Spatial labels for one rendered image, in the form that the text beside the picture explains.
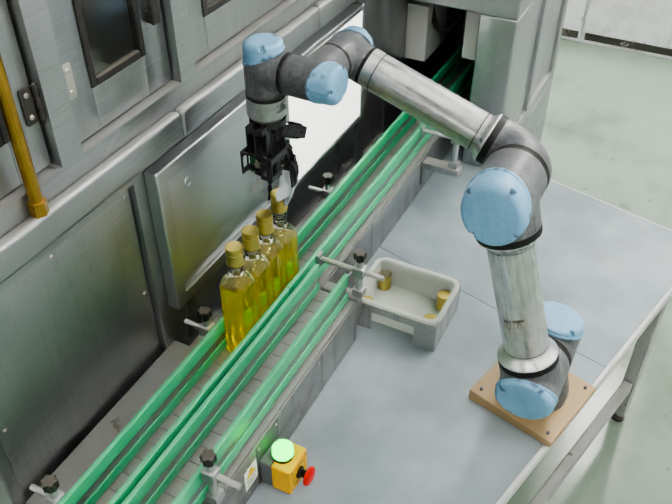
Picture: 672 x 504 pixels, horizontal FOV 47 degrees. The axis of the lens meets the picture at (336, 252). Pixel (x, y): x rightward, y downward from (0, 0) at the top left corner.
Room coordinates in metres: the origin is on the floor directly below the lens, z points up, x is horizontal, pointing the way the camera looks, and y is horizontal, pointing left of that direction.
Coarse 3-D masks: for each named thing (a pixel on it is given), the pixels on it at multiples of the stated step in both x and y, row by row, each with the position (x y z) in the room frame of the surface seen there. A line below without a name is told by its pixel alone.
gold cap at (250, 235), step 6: (246, 228) 1.22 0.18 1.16; (252, 228) 1.22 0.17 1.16; (246, 234) 1.20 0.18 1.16; (252, 234) 1.20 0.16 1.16; (258, 234) 1.22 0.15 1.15; (246, 240) 1.20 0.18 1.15; (252, 240) 1.20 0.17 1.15; (258, 240) 1.21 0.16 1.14; (246, 246) 1.20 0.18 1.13; (252, 246) 1.20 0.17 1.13; (258, 246) 1.21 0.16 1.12
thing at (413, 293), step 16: (400, 272) 1.49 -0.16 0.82; (416, 272) 1.47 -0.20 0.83; (432, 272) 1.46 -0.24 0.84; (368, 288) 1.43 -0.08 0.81; (400, 288) 1.48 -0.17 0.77; (416, 288) 1.46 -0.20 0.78; (432, 288) 1.44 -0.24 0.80; (448, 288) 1.43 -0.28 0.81; (368, 304) 1.35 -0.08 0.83; (384, 304) 1.34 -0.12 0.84; (400, 304) 1.42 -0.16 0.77; (416, 304) 1.42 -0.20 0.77; (432, 304) 1.42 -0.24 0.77; (448, 304) 1.34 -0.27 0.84; (416, 320) 1.29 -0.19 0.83; (432, 320) 1.29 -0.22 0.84
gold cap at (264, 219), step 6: (264, 210) 1.28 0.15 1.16; (258, 216) 1.26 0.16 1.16; (264, 216) 1.26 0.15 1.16; (270, 216) 1.26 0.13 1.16; (258, 222) 1.26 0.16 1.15; (264, 222) 1.26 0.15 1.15; (270, 222) 1.26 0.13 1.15; (258, 228) 1.26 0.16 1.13; (264, 228) 1.26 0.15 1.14; (270, 228) 1.26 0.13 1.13; (264, 234) 1.25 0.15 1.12
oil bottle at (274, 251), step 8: (264, 248) 1.25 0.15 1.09; (272, 248) 1.25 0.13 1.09; (280, 248) 1.27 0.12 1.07; (272, 256) 1.24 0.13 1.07; (280, 256) 1.27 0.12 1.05; (272, 264) 1.24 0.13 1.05; (280, 264) 1.26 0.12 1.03; (272, 272) 1.24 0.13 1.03; (280, 272) 1.26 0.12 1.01; (272, 280) 1.24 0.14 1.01; (280, 280) 1.26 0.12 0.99; (272, 288) 1.24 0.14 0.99; (280, 288) 1.26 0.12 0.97
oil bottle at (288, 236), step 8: (288, 224) 1.33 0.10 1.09; (280, 232) 1.30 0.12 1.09; (288, 232) 1.31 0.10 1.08; (296, 232) 1.33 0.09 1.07; (280, 240) 1.29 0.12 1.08; (288, 240) 1.30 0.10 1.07; (296, 240) 1.33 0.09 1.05; (288, 248) 1.30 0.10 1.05; (296, 248) 1.33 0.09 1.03; (288, 256) 1.30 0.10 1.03; (296, 256) 1.32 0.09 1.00; (288, 264) 1.29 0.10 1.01; (296, 264) 1.32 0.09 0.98; (288, 272) 1.29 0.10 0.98; (296, 272) 1.32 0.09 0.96; (288, 280) 1.29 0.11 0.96
